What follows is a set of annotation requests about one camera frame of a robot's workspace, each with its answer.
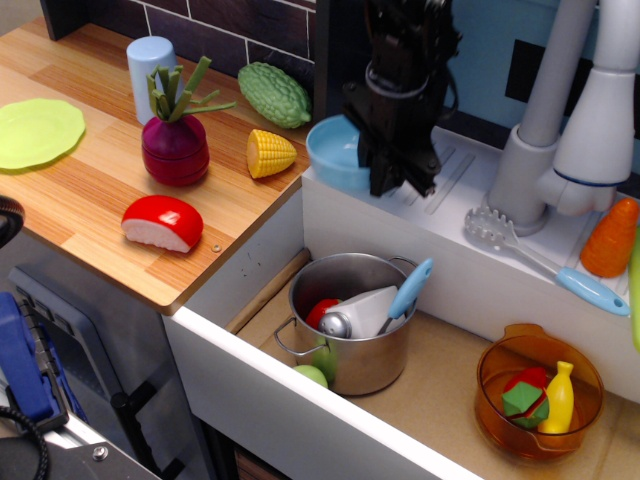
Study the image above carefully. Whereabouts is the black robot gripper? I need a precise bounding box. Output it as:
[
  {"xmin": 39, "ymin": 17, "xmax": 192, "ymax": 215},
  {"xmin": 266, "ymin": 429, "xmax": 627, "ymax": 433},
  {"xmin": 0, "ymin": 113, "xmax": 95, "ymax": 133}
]
[{"xmin": 342, "ymin": 64, "xmax": 448, "ymax": 197}]

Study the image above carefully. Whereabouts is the light blue plastic bowl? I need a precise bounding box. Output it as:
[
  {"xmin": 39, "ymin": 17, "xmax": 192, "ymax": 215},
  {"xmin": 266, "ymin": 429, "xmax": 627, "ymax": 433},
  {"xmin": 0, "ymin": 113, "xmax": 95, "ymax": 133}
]
[{"xmin": 306, "ymin": 115, "xmax": 370, "ymax": 190}]

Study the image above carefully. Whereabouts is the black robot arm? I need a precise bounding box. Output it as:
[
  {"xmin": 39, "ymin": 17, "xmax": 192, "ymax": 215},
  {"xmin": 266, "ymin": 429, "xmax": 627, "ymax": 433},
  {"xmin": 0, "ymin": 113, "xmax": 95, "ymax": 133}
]
[{"xmin": 343, "ymin": 1, "xmax": 461, "ymax": 197}]

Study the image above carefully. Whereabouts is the orange transparent bowl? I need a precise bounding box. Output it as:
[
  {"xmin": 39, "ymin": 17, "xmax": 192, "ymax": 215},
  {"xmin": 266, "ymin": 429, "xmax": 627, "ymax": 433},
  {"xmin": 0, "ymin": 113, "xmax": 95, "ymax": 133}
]
[{"xmin": 475, "ymin": 324, "xmax": 604, "ymax": 461}]

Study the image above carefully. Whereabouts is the grey toy faucet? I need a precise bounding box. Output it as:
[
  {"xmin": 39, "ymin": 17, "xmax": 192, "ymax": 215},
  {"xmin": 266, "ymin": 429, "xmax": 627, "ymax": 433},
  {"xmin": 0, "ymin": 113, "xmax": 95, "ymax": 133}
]
[{"xmin": 484, "ymin": 1, "xmax": 596, "ymax": 236}]

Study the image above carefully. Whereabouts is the yellow toy corn half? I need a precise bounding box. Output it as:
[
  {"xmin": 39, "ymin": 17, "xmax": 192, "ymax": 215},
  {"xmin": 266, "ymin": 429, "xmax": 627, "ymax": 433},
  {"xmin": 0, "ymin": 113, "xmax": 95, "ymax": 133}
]
[{"xmin": 246, "ymin": 129, "xmax": 297, "ymax": 179}]

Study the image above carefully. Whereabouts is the green toy bitter melon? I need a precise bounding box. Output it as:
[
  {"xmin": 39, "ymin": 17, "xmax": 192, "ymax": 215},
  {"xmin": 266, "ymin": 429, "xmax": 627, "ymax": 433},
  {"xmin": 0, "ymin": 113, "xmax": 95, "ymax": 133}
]
[{"xmin": 237, "ymin": 62, "xmax": 312, "ymax": 129}]

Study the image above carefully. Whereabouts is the white salt shaker toy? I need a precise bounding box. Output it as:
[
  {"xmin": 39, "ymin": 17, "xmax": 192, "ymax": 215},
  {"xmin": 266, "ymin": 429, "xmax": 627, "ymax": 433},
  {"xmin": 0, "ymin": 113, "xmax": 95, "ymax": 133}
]
[{"xmin": 317, "ymin": 285, "xmax": 411, "ymax": 339}]

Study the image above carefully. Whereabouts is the red toy tomato in pot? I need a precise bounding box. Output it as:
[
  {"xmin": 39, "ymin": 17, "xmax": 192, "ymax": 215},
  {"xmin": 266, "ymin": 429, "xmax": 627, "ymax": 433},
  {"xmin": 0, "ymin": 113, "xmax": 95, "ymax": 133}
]
[{"xmin": 305, "ymin": 298, "xmax": 341, "ymax": 331}]

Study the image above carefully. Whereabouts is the white toy sink unit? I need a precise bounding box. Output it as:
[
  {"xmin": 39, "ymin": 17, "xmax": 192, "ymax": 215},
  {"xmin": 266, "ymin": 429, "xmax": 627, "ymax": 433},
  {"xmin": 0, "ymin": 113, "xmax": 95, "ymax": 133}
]
[{"xmin": 165, "ymin": 130, "xmax": 639, "ymax": 479}]

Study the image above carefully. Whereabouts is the white sprayer head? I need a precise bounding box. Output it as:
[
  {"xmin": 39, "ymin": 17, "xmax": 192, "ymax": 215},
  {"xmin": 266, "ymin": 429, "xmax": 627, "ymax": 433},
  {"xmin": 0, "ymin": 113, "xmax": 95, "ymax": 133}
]
[{"xmin": 536, "ymin": 0, "xmax": 639, "ymax": 216}]

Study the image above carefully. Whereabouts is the stainless steel pot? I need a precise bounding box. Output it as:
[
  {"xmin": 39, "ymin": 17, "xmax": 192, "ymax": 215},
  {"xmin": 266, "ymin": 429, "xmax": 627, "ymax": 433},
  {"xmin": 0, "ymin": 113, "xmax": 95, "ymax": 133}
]
[{"xmin": 274, "ymin": 253, "xmax": 422, "ymax": 396}]

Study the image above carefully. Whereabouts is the orange toy carrot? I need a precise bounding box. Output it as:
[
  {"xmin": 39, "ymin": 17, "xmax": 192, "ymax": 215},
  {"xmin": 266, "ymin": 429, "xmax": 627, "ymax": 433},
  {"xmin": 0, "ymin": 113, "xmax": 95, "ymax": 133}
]
[{"xmin": 580, "ymin": 198, "xmax": 639, "ymax": 278}]

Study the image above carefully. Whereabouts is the green toy apple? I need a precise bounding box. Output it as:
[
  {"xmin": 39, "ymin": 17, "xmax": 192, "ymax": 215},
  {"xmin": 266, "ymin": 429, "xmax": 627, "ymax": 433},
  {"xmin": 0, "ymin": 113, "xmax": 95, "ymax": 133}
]
[{"xmin": 293, "ymin": 365, "xmax": 329, "ymax": 388}]

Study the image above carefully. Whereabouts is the purple toy beet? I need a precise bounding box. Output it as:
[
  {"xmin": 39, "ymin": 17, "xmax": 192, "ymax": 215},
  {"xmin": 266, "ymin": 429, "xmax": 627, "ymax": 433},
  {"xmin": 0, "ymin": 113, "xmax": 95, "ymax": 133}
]
[{"xmin": 141, "ymin": 56, "xmax": 237, "ymax": 186}]

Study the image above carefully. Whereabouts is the lime green toy vegetable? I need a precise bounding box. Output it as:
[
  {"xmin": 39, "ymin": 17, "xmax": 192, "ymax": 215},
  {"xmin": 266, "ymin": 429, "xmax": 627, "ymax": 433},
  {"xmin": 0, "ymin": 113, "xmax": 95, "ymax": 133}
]
[{"xmin": 628, "ymin": 236, "xmax": 640, "ymax": 350}]

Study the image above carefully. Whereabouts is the red green toy strawberry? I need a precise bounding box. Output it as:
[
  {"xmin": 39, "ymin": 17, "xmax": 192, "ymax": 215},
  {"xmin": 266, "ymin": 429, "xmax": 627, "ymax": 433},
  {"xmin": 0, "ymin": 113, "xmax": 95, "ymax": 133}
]
[{"xmin": 501, "ymin": 367, "xmax": 549, "ymax": 430}]

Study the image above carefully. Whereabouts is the light blue plastic cup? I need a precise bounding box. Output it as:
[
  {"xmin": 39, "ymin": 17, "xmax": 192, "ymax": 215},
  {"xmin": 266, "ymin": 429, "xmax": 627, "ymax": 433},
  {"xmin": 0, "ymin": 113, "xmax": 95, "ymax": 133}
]
[{"xmin": 125, "ymin": 35, "xmax": 185, "ymax": 126}]

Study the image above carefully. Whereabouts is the yellow toy bottle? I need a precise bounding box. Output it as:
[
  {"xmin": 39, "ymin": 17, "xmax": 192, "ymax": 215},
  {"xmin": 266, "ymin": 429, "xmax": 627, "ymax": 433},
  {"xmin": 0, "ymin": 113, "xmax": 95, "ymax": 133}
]
[{"xmin": 538, "ymin": 361, "xmax": 574, "ymax": 435}]

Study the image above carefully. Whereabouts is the lime green plastic plate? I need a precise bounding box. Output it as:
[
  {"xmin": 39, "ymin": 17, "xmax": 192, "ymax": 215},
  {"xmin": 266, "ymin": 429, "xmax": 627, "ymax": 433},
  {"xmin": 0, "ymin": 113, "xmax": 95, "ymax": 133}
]
[{"xmin": 1, "ymin": 99, "xmax": 86, "ymax": 171}]

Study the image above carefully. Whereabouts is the grey pasta spoon blue handle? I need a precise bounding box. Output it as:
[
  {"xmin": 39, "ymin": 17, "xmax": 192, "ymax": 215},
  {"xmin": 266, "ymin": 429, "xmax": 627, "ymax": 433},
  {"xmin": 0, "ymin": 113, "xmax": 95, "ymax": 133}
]
[{"xmin": 464, "ymin": 207, "xmax": 631, "ymax": 317}]

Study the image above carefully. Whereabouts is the blue handled utensil in pot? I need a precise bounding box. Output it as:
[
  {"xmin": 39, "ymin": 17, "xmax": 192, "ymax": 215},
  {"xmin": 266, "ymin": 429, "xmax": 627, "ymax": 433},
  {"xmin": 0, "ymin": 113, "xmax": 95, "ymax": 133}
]
[{"xmin": 378, "ymin": 258, "xmax": 434, "ymax": 335}]

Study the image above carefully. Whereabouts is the black oven door handle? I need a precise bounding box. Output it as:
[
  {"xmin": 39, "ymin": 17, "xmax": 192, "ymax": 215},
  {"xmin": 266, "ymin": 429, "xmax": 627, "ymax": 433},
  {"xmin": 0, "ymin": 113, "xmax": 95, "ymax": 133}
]
[{"xmin": 110, "ymin": 381, "xmax": 185, "ymax": 480}]

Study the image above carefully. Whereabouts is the black coiled cable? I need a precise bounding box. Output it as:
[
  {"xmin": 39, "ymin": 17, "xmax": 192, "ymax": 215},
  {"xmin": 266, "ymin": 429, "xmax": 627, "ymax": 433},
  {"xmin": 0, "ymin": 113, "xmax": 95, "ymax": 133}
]
[{"xmin": 0, "ymin": 405, "xmax": 50, "ymax": 480}]

